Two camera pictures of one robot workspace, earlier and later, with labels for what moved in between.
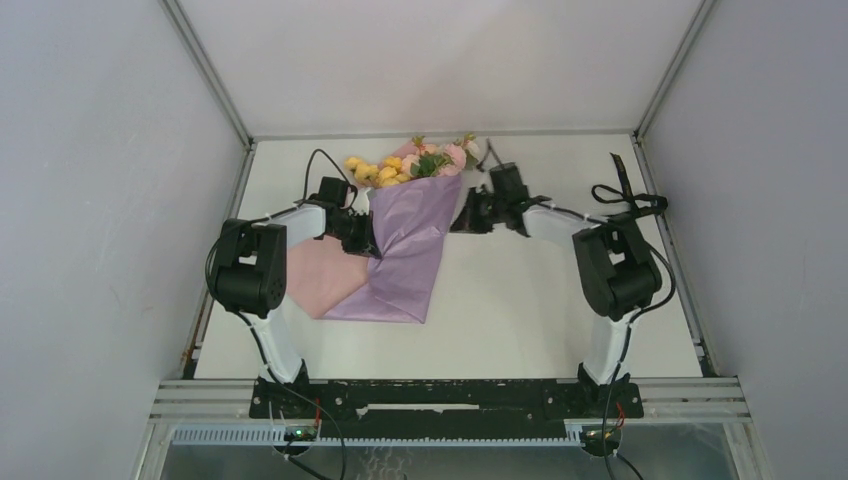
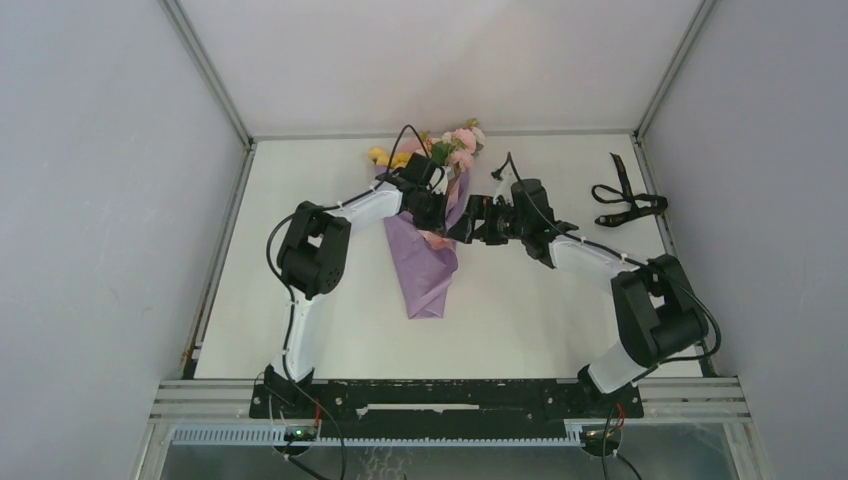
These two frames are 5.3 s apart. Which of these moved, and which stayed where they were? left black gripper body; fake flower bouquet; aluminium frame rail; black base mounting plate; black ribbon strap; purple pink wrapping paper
Moved: fake flower bouquet; purple pink wrapping paper; left black gripper body
Stayed: aluminium frame rail; black ribbon strap; black base mounting plate
